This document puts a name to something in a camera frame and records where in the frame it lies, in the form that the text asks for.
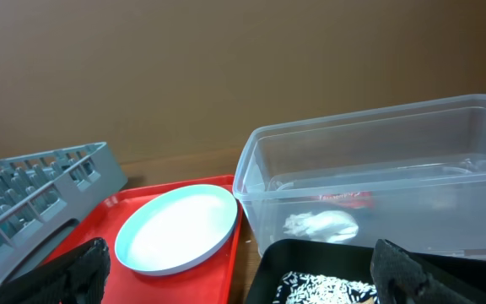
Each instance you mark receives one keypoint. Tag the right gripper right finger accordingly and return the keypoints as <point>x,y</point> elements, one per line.
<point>400,276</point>

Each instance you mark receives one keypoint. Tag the clear plastic waste bin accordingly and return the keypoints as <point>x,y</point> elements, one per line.
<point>424,164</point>

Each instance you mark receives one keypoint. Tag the white napkin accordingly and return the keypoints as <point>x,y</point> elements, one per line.
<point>332,226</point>

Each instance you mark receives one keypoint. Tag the black rectangular waste tray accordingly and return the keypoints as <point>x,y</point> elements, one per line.
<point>342,261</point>

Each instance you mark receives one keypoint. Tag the red snack wrapper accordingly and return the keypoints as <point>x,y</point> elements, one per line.
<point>352,200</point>

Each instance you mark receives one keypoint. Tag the grey plastic dishwasher rack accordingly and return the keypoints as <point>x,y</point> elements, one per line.
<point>44,196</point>

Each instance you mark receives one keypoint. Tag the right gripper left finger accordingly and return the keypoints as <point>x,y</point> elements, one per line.
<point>77,276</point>

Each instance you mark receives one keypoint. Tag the brown food scraps with rice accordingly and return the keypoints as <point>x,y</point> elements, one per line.
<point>302,288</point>

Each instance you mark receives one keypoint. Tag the large light blue plate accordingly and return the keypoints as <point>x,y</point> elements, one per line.
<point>177,231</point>

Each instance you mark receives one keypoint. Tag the red plastic serving tray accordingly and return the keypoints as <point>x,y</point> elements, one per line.
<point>207,283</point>

